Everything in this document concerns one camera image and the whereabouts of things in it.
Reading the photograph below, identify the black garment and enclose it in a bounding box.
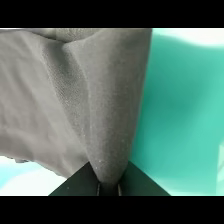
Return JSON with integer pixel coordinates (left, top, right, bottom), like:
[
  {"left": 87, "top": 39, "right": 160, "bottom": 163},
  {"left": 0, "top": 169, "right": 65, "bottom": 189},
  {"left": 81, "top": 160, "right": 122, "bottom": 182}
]
[{"left": 0, "top": 28, "right": 154, "bottom": 188}]

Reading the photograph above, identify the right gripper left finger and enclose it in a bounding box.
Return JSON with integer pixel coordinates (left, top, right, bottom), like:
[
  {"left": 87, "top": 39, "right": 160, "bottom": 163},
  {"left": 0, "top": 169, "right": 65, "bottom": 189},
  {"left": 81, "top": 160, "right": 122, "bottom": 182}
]
[{"left": 48, "top": 162, "right": 101, "bottom": 197}]

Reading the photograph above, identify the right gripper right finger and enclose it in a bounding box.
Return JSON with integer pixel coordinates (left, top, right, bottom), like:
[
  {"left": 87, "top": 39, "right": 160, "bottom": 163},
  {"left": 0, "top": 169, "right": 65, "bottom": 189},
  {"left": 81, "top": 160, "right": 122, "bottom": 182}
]
[{"left": 116, "top": 160, "right": 171, "bottom": 197}]

